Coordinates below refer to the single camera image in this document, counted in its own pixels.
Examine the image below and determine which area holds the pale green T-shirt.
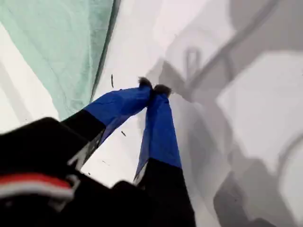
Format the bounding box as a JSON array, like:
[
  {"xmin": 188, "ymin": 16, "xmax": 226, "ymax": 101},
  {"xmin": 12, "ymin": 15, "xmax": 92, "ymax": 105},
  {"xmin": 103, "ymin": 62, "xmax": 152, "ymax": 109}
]
[{"xmin": 0, "ymin": 0, "xmax": 122, "ymax": 122}]

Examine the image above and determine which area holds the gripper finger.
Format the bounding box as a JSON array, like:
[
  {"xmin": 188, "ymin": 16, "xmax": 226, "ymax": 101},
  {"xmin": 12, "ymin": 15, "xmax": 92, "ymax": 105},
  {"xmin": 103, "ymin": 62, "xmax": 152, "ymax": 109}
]
[
  {"xmin": 60, "ymin": 76, "xmax": 153, "ymax": 170},
  {"xmin": 132, "ymin": 84, "xmax": 196, "ymax": 214}
]

